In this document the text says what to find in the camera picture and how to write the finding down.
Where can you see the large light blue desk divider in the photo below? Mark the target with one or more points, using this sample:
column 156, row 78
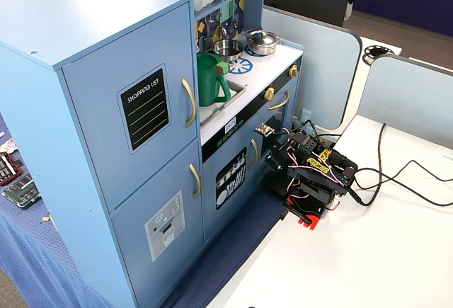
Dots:
column 318, row 67

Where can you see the red black tool case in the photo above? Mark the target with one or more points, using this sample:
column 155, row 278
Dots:
column 7, row 170

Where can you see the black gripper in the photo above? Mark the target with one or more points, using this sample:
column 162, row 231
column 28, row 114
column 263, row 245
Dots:
column 275, row 163

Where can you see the low light blue desk divider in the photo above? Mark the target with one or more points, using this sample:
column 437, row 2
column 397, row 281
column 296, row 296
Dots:
column 407, row 95

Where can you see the blue oven door with window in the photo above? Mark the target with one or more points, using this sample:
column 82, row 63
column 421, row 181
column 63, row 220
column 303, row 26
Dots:
column 283, row 117

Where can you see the fridge door with ice dispenser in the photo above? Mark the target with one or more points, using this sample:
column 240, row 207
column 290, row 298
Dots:
column 134, row 212

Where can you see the green bit set case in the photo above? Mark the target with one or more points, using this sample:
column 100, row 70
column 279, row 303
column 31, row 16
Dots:
column 23, row 193

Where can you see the fridge door with shopping list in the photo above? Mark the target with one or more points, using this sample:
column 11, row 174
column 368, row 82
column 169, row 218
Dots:
column 99, row 138

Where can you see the steel pot with lid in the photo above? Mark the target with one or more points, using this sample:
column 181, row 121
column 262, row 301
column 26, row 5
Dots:
column 262, row 40

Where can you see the dark blue textured mat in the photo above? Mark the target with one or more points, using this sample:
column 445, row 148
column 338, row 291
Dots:
column 32, row 251

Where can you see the open steel pot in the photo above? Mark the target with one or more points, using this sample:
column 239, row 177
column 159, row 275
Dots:
column 227, row 49

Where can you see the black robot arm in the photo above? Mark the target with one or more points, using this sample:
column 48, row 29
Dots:
column 318, row 180

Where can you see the tiny wood scrap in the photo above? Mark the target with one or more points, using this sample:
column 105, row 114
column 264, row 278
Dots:
column 45, row 218

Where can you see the blue toy kitchen unit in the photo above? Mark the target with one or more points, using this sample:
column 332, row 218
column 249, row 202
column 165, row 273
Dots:
column 88, row 32

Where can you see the colourful sticker sheet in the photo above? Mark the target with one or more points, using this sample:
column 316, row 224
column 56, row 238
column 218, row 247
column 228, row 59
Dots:
column 7, row 146

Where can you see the white wall outlet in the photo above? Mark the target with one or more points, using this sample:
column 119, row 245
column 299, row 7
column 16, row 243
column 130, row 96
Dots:
column 305, row 114

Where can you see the gold stove knob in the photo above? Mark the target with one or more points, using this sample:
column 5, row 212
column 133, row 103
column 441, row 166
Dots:
column 293, row 71
column 269, row 94

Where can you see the hanging steel toy ladle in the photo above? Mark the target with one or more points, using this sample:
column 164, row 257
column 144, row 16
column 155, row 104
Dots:
column 224, row 32

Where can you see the red arm base clamp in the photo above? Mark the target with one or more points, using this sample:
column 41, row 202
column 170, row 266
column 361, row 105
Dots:
column 308, row 216

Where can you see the grey toy sink basin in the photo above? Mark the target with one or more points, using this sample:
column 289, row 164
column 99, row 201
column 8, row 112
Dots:
column 231, row 92

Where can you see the small wrist camera board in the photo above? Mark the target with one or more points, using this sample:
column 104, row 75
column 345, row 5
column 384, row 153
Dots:
column 264, row 130

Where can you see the green plastic pitcher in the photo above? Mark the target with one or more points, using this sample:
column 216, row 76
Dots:
column 207, row 81

